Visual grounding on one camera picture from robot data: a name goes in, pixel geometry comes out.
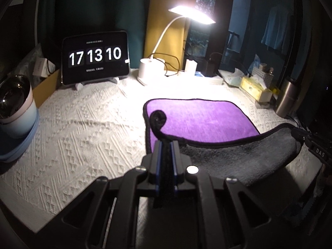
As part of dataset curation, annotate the purple and grey towel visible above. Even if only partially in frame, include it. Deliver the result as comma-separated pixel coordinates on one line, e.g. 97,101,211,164
143,98,303,186

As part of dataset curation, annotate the steel thermos bottle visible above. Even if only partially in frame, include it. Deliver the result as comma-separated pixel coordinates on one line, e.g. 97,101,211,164
274,78,298,118

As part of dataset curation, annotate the white knitted table cloth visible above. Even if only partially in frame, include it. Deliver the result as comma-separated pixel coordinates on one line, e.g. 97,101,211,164
1,77,282,231

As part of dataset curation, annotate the yellow tissue box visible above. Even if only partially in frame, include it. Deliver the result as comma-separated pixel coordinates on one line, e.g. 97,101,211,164
240,77,272,103

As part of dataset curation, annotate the white power strip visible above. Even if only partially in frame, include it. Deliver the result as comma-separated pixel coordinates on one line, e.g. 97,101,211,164
178,71,225,85

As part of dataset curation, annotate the white mesh basket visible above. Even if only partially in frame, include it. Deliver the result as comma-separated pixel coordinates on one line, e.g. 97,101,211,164
252,63,274,88

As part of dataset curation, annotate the white desk lamp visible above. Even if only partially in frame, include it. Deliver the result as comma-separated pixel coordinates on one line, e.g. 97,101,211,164
137,5,216,86

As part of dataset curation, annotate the white charger block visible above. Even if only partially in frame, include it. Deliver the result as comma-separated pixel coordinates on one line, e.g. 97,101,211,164
185,59,198,75

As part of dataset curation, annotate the green tissue pack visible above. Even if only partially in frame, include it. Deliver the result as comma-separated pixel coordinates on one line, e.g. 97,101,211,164
219,68,245,87

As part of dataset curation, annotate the black power adapter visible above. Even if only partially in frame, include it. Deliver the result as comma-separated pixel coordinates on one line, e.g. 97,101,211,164
202,58,221,77

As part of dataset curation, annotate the white tablet stand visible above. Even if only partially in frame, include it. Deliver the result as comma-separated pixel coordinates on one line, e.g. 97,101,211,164
73,77,120,90

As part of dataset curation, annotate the hanging blue shirt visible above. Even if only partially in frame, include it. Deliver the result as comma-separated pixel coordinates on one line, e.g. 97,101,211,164
261,5,290,55

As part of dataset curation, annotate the tablet showing clock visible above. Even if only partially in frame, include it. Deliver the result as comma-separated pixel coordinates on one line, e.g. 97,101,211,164
61,30,130,85

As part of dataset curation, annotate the steel bowl in pink bucket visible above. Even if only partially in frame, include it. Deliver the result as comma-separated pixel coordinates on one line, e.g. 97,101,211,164
1,75,38,139

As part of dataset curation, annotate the blue plastic basin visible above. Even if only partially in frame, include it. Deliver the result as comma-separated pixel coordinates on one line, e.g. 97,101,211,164
1,110,40,163

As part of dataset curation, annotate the white small box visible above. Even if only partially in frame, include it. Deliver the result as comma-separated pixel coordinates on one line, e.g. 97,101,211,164
33,58,55,78

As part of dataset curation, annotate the yellow chair back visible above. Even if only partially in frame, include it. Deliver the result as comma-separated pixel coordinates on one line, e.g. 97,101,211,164
144,0,196,71

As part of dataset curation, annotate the black lamp cable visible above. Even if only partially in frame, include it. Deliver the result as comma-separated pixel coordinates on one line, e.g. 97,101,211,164
148,52,181,78

